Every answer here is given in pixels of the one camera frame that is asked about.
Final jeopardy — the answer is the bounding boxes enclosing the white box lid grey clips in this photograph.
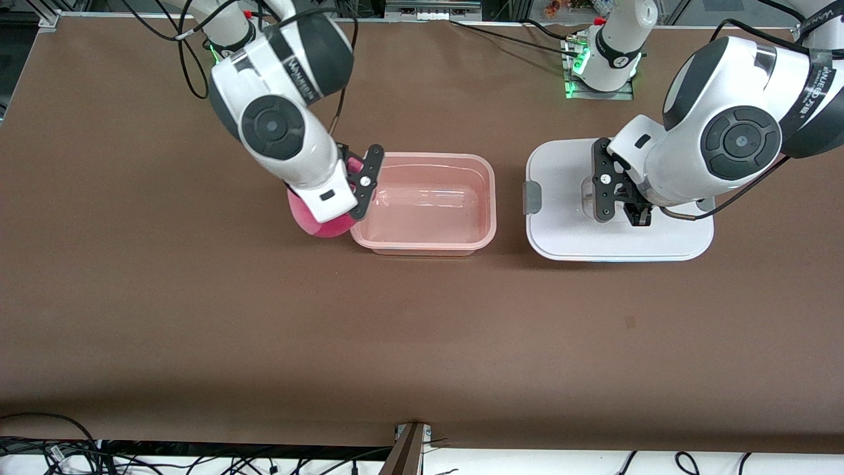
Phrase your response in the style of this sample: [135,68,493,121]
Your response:
[524,138,715,263]

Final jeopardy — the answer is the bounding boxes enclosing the pink plush toy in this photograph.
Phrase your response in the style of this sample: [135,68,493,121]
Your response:
[287,157,357,239]

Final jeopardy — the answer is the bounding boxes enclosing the pink plastic box base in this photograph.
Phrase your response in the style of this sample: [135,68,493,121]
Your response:
[349,152,497,257]

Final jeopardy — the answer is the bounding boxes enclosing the grey metal fixture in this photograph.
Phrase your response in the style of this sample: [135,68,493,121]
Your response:
[385,0,483,21]

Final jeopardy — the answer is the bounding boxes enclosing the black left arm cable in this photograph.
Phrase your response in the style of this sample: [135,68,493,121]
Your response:
[658,0,822,221]

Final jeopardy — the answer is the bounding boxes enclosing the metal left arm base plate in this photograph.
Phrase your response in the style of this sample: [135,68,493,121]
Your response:
[562,36,636,101]

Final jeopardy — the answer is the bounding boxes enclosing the short black table cable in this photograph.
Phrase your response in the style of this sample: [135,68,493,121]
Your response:
[520,18,576,40]

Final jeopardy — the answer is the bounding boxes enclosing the long black table cable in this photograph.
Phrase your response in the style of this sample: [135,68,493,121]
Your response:
[450,20,581,52]

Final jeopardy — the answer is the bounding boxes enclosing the brown metal edge bracket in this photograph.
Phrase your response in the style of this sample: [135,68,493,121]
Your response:
[378,422,433,475]

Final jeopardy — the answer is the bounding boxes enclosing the aluminium frame profile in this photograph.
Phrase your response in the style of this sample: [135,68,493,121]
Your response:
[36,0,62,32]

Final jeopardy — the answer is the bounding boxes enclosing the black looped floor cable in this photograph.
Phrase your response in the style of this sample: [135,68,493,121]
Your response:
[0,412,101,462]

